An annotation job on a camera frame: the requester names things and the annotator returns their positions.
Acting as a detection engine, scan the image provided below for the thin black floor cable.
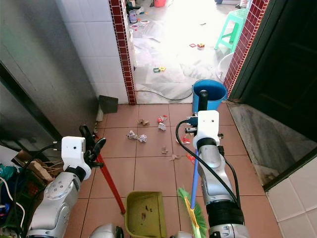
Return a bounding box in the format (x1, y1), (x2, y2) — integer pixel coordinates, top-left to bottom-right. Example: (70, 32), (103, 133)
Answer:
(136, 89), (194, 102)

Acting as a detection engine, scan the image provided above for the silver robot leg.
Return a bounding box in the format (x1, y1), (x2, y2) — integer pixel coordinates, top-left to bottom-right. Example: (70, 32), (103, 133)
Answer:
(89, 223), (125, 238)

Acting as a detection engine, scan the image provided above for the olive dustpan with red handle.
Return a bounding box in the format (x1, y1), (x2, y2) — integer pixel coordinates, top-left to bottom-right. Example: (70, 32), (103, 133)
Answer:
(97, 154), (168, 238)

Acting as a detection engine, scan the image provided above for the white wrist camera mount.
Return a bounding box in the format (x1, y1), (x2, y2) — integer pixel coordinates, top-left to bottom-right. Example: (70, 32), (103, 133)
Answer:
(197, 110), (221, 143)
(61, 136), (93, 180)

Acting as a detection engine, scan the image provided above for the dark metal dustpan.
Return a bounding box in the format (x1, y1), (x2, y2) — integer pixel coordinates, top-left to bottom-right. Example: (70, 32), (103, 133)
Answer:
(98, 95), (119, 122)

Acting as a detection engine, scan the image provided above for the dark wooden door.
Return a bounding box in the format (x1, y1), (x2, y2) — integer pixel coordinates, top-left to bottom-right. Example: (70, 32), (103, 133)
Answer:
(230, 0), (317, 120)

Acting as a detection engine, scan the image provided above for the teal plastic bag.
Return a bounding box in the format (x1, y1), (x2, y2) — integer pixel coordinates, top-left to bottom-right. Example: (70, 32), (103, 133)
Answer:
(0, 164), (21, 182)

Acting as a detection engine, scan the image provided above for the white cable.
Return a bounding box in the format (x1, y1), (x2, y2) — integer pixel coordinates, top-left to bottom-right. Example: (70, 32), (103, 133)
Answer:
(0, 178), (26, 230)

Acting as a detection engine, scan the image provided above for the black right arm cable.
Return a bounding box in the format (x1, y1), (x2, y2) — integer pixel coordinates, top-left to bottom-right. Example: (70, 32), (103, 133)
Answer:
(175, 119), (242, 208)

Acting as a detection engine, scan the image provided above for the brown cardboard box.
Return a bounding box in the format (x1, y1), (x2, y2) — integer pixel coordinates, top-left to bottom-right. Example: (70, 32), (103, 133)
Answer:
(22, 158), (56, 182)

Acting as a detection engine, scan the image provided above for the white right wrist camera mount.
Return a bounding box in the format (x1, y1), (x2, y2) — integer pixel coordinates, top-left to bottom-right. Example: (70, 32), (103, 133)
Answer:
(197, 110), (221, 143)

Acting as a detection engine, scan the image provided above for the white basin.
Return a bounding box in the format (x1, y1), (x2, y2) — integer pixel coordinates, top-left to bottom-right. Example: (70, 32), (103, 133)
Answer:
(216, 52), (235, 80)

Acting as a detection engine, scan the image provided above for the green plastic stool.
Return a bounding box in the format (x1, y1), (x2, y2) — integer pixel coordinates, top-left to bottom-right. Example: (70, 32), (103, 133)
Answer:
(215, 8), (251, 53)

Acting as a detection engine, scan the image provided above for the blue handled green broom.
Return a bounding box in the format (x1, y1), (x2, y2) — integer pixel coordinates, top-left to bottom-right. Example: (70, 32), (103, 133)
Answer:
(176, 135), (208, 238)

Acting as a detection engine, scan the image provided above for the red white wrapper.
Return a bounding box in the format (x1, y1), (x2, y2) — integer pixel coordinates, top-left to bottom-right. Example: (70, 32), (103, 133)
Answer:
(157, 115), (169, 132)

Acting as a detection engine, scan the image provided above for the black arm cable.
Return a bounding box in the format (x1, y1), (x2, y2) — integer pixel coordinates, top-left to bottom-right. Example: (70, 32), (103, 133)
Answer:
(12, 143), (63, 235)
(175, 119), (242, 208)

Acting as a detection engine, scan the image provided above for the blue plastic bucket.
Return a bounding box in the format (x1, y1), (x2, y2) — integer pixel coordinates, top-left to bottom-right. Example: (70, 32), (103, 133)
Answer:
(192, 79), (228, 114)

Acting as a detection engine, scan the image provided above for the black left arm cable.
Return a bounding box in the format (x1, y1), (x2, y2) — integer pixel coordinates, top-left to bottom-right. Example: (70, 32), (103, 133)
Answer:
(12, 143), (63, 235)

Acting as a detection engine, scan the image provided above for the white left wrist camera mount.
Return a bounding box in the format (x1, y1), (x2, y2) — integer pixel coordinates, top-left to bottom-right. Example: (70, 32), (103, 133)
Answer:
(61, 136), (93, 180)

